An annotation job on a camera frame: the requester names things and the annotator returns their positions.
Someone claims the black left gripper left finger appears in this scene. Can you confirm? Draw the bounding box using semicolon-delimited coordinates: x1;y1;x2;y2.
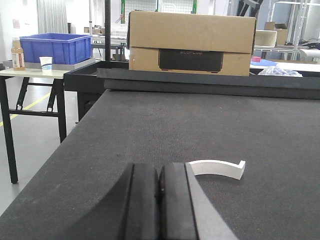
66;163;159;240

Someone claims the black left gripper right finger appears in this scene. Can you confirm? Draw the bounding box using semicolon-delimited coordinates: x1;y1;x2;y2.
159;163;237;240

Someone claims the white curved PVC pipe piece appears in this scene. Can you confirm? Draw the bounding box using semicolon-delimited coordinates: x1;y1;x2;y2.
189;159;246;180

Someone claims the folding table with black legs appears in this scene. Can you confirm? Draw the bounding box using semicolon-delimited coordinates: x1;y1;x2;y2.
0;77;78;186

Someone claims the crumpled clear plastic bag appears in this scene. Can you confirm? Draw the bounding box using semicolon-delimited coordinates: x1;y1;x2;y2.
258;66;303;78

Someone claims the pink small box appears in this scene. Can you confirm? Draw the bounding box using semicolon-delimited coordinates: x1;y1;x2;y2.
251;56;261;63

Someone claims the large brown cardboard box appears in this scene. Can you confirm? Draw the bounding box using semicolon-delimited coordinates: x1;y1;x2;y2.
127;10;256;76

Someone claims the white paper cup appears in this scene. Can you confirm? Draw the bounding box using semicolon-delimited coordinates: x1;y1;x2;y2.
39;56;53;73

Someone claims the black foam board stack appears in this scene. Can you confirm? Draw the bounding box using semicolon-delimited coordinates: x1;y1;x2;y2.
97;68;320;100

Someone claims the blue plastic crate on table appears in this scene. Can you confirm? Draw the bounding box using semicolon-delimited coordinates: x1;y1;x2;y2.
19;32;92;65

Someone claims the orange drink bottle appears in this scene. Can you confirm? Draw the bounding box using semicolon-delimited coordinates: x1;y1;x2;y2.
11;37;26;71

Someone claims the black vertical pole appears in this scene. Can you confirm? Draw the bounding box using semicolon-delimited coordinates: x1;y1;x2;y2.
104;0;111;62

